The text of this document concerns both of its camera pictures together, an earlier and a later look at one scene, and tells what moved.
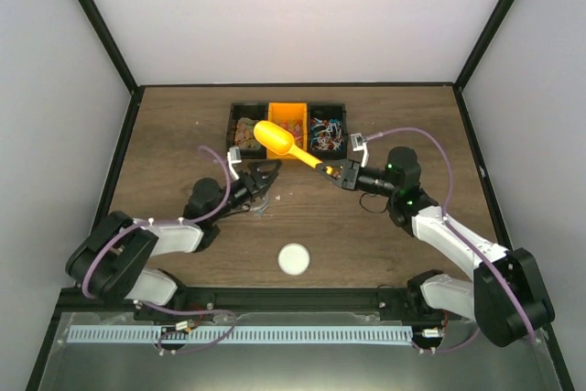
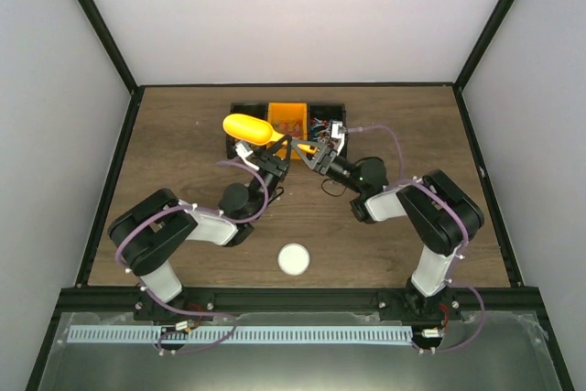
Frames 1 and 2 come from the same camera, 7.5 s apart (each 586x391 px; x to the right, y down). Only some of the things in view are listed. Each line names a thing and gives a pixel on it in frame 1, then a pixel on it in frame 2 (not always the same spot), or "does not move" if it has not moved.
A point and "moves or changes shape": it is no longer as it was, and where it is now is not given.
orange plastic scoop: x=281 y=142 moves or changes shape
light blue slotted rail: x=165 y=335 does not move
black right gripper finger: x=337 y=165 → x=326 y=149
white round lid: x=294 y=259 does not move
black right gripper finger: x=338 y=181 → x=312 y=163
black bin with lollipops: x=327 y=133 does not move
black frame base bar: x=392 y=300 does not move
